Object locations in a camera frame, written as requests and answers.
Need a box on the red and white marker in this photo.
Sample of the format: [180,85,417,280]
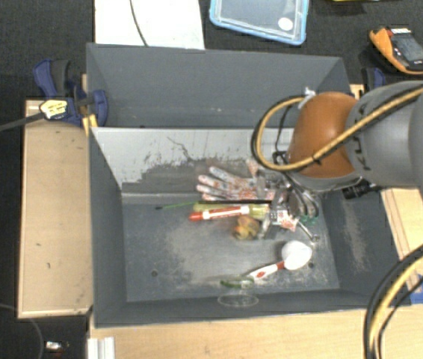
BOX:
[188,203,271,223]

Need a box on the grey metal bin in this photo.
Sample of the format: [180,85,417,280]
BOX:
[85,42,413,328]

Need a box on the white scoop with red handle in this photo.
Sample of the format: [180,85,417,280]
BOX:
[247,239,314,280]

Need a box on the pale wood board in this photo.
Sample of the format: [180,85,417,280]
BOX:
[16,99,95,319]

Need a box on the clear glass with green rim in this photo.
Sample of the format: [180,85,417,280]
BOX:
[220,276,256,289]

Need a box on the black cylinder on white bracket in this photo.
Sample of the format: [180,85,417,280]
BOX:
[342,180,383,201]

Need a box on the thin black stick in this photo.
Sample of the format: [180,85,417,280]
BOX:
[197,198,272,205]

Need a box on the thin green stick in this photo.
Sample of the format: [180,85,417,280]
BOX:
[154,200,198,211]

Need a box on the yellow and orange toy fruit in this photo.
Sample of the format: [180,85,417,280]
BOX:
[232,215,262,242]

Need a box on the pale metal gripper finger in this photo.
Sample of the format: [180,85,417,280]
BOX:
[260,209,280,241]
[255,176,272,202]

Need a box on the white glove with red print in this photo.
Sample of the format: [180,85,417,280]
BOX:
[195,158,297,232]

